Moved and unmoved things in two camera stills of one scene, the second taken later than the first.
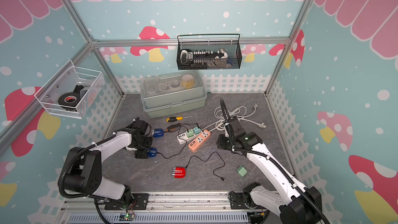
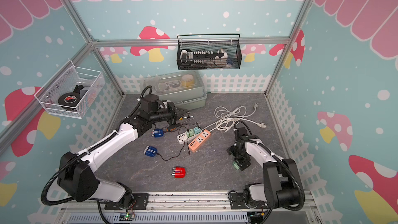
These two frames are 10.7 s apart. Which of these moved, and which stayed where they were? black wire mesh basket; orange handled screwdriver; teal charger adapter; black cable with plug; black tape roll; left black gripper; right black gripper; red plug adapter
Moved: black cable with plug; right black gripper; left black gripper
Stayed: black wire mesh basket; orange handled screwdriver; teal charger adapter; black tape roll; red plug adapter
